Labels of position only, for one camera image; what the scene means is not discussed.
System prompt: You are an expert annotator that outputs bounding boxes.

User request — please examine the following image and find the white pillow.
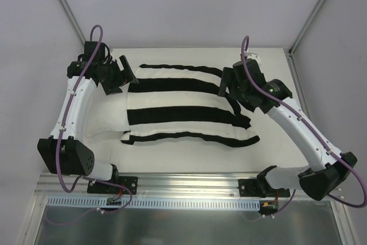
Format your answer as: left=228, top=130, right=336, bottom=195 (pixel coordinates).
left=84, top=92, right=130, bottom=138

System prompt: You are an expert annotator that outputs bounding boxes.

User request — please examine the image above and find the black white striped pillowcase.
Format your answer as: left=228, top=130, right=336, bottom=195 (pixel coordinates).
left=120, top=64, right=260, bottom=148

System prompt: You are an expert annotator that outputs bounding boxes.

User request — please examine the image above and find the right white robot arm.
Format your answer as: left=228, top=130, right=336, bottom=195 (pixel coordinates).
left=218, top=59, right=357, bottom=201

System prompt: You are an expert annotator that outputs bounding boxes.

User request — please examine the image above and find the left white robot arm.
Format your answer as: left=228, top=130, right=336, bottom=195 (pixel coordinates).
left=37, top=41, right=138, bottom=193

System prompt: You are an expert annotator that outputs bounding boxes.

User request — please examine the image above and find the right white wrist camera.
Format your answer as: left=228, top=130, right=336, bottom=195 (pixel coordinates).
left=245, top=53, right=261, bottom=64

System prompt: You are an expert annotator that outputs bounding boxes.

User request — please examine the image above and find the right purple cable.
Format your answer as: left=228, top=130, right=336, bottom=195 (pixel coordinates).
left=240, top=35, right=367, bottom=217

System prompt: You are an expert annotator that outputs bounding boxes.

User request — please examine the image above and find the purple cable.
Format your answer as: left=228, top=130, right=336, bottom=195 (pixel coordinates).
left=240, top=35, right=367, bottom=217
left=56, top=25, right=133, bottom=214

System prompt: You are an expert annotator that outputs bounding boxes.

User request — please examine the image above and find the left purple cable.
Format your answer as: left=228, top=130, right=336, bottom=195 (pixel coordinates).
left=56, top=25, right=133, bottom=214

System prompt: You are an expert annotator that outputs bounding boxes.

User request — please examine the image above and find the left aluminium frame post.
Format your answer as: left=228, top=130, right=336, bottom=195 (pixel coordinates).
left=57, top=0, right=87, bottom=46

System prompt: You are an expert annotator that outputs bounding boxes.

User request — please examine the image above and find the aluminium frame post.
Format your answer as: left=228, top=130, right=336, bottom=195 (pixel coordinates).
left=288, top=0, right=327, bottom=57
left=57, top=0, right=87, bottom=46

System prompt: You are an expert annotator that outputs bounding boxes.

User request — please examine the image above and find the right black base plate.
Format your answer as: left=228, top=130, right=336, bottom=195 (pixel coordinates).
left=238, top=178, right=291, bottom=198

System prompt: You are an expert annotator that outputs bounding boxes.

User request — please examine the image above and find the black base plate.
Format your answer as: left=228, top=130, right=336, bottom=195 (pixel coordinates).
left=238, top=178, right=291, bottom=198
left=87, top=176, right=139, bottom=195

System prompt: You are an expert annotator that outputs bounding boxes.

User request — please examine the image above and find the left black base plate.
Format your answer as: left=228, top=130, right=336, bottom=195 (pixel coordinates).
left=87, top=176, right=139, bottom=195

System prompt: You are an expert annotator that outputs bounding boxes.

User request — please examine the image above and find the aluminium mounting rail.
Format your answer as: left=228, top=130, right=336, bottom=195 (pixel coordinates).
left=34, top=173, right=256, bottom=200

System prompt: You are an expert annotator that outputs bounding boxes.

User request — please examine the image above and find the white slotted cable duct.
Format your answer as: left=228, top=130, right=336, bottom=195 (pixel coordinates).
left=46, top=196, right=260, bottom=212

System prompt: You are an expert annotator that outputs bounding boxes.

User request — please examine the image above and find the right aluminium frame post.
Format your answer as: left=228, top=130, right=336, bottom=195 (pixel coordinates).
left=288, top=0, right=327, bottom=57

